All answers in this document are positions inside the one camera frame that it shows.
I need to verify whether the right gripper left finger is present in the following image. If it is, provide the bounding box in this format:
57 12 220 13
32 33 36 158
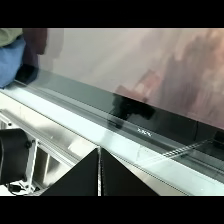
41 148 100 197

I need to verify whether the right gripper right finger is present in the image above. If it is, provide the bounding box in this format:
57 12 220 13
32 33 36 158
100 148 160 197

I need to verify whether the blue garment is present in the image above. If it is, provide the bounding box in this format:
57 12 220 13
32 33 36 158
0 35 27 90

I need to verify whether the dark maroon garment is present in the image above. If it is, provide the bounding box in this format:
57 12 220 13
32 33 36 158
21 28 49 72

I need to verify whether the pale green garment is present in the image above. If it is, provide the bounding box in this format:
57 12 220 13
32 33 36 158
0 28 24 48

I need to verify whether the silver frame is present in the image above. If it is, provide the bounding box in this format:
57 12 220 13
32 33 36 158
0 94 189 197

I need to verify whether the black cable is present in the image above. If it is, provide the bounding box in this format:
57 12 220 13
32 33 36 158
5 182 27 197

